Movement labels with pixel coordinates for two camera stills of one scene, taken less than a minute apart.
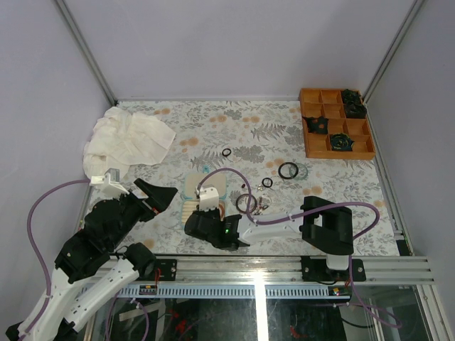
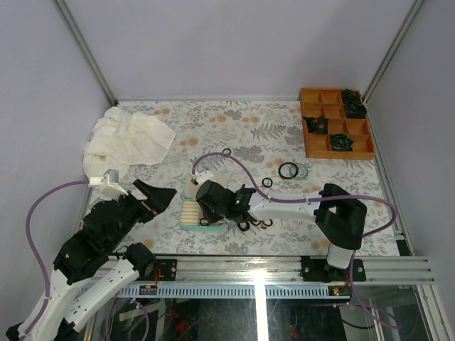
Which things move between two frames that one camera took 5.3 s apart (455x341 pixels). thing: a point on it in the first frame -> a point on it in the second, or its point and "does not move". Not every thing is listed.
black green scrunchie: (341, 141) does not move
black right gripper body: (212, 214) -> (213, 214)
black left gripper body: (136, 210) does not move
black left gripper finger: (159, 197) does not move
